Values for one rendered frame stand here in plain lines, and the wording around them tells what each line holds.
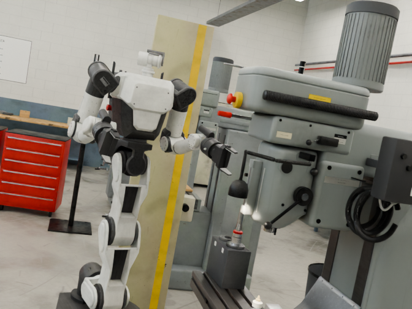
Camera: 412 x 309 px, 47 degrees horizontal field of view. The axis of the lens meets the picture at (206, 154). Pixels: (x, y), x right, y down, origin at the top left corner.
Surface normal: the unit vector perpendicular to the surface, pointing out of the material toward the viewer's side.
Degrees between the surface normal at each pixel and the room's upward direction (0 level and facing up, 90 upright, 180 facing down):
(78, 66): 90
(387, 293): 88
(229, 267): 90
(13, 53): 90
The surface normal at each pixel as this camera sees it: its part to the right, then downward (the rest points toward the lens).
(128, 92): -0.21, -0.03
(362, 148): 0.26, 0.14
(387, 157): -0.95, -0.15
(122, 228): 0.53, 0.11
